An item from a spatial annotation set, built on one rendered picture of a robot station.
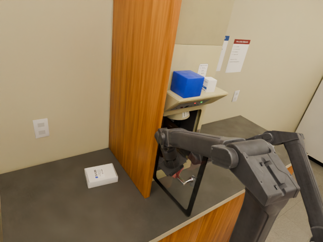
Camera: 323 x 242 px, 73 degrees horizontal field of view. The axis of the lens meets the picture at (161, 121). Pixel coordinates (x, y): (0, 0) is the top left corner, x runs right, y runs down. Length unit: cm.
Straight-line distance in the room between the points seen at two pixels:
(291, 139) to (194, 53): 53
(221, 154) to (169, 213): 77
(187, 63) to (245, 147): 65
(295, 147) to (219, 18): 62
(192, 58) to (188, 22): 16
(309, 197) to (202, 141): 50
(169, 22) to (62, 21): 57
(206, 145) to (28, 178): 105
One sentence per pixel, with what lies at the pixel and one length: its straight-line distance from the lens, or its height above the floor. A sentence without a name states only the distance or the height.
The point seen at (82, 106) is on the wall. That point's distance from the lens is 136.
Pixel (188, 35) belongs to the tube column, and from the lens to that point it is 99.
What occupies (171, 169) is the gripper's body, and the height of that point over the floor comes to 127.
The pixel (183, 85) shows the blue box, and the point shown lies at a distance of 93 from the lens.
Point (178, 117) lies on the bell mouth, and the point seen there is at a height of 133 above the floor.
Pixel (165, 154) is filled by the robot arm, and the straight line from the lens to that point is 83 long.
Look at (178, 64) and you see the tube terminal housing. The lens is 100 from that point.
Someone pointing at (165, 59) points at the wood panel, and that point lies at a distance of 84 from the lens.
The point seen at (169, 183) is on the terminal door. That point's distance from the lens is 114.
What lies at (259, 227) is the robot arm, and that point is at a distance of 49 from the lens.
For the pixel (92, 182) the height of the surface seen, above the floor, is 98.
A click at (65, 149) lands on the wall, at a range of 148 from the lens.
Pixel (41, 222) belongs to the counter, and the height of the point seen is 94.
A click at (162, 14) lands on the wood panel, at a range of 86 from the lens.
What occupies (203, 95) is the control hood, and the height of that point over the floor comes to 151.
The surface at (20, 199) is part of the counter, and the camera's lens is 130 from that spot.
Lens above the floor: 186
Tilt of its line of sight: 29 degrees down
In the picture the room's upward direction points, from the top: 9 degrees clockwise
